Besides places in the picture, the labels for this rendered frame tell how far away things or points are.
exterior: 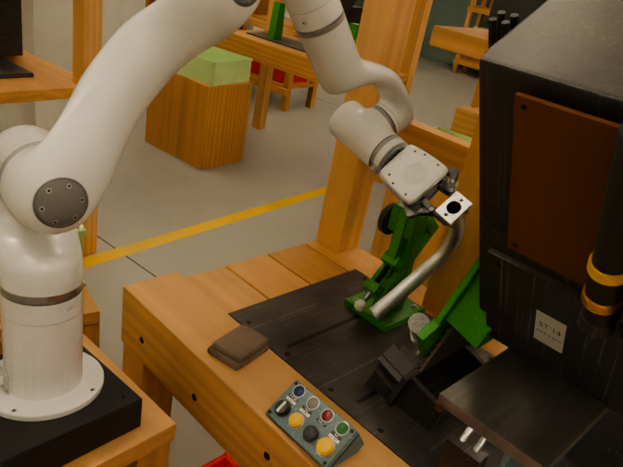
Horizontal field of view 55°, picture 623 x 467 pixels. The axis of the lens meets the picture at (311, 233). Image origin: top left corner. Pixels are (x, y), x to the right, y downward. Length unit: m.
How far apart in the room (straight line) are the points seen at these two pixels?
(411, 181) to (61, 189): 0.62
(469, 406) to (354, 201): 0.90
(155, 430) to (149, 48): 0.63
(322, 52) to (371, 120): 0.20
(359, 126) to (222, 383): 0.56
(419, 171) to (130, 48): 0.56
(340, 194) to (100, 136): 0.89
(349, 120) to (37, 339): 0.69
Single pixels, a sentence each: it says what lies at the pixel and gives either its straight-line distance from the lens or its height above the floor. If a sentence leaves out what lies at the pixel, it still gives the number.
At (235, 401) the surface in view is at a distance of 1.15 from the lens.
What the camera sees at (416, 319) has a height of 1.09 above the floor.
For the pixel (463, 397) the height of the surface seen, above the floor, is 1.13.
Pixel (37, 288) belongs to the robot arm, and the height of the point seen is 1.13.
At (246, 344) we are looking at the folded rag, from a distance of 1.20.
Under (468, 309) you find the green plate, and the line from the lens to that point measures 1.03.
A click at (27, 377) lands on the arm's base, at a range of 1.06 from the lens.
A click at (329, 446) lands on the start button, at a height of 0.94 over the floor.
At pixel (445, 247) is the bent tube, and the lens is 1.22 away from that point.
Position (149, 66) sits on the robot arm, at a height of 1.45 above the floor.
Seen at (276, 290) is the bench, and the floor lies 0.88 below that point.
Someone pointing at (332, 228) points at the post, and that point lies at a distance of 1.69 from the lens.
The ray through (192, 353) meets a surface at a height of 0.90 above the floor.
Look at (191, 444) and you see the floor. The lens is 2.29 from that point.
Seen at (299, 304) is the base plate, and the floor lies 0.90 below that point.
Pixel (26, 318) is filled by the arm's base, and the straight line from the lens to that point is 1.00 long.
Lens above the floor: 1.65
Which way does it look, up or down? 25 degrees down
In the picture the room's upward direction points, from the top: 11 degrees clockwise
